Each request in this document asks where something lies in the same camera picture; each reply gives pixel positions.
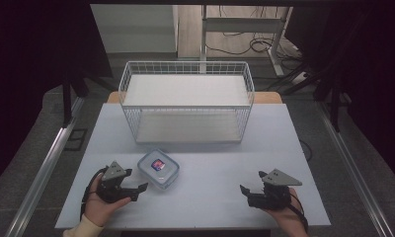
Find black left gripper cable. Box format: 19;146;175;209
79;167;109;222

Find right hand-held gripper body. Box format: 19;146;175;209
247;168;303;211

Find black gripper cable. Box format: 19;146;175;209
79;167;109;222
285;192;310;233

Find black floor cables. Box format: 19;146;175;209
204;5;303;62

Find black floor plate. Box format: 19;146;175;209
64;127;89;153

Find metal floor rail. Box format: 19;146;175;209
316;101;395;237
3;96;85;237

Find white cabinet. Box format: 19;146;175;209
89;3;180;55

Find white wire shelf rack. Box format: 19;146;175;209
118;60;256;145

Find person's left hand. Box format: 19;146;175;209
83;173;133;228

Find white desk frame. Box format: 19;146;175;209
199;4;294;77

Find person's right hand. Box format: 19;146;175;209
264;187;311;237

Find clear plastic food container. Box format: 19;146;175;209
136;148;181;191

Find thin black cable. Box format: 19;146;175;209
298;138;314;163

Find wooden table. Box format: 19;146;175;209
106;91;283;105

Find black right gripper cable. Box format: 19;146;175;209
285;192;310;233

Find white power strip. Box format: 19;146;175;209
289;69;309;86

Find black stand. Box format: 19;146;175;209
312;63;353;133
60;63;90;129

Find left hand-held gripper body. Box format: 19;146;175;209
96;160;134;203

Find dark curtain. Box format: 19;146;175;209
283;0;395;191
0;0;115;193

